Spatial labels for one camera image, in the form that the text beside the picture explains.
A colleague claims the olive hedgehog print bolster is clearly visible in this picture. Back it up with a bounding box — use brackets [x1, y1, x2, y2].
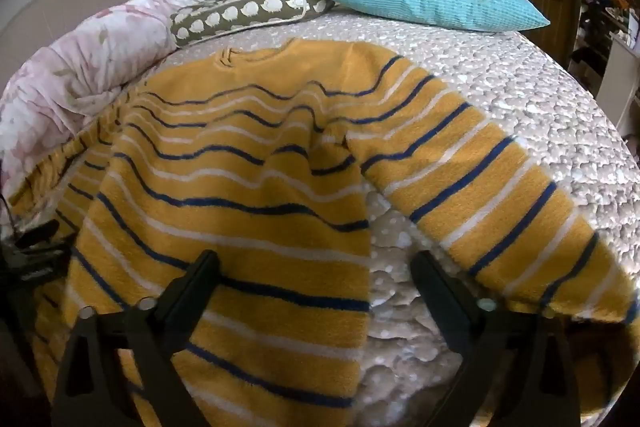
[170, 0, 337, 48]

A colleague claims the beige dotted quilt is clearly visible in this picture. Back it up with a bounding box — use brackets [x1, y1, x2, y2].
[0, 14, 640, 427]

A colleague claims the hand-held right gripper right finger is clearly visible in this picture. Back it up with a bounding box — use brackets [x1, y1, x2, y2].
[410, 250, 584, 427]

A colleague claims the pink floral duvet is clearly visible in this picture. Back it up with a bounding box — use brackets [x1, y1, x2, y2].
[0, 0, 251, 202]

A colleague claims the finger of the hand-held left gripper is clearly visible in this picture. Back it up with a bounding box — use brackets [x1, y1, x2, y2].
[14, 221, 62, 250]

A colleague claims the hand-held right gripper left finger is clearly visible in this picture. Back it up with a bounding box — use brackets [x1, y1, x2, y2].
[50, 249, 221, 427]

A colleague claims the yellow striped knit blanket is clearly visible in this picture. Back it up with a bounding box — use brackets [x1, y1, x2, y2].
[10, 38, 640, 427]

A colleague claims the white cabinet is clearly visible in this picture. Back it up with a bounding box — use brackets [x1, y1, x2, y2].
[597, 39, 640, 138]

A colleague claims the pale rounded headboard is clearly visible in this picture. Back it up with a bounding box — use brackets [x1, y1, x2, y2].
[0, 0, 138, 78]

